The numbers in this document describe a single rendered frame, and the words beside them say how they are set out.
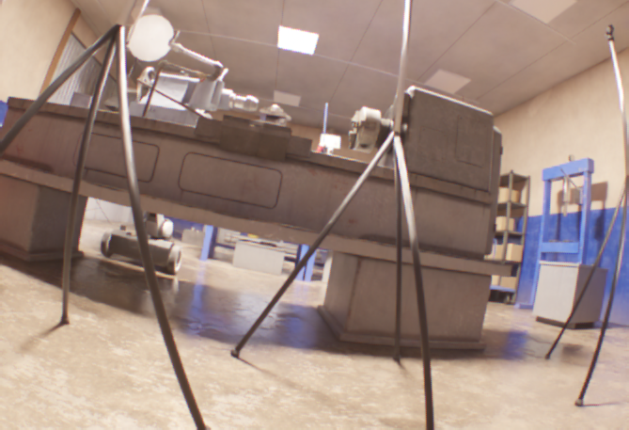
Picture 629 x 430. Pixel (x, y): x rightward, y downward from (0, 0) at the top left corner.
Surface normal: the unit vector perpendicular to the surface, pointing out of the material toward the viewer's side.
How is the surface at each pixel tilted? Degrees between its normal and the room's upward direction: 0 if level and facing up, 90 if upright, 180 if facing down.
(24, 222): 90
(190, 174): 90
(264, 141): 141
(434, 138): 90
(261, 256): 90
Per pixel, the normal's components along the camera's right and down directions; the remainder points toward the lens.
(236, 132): -0.06, 0.69
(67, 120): 0.14, -0.11
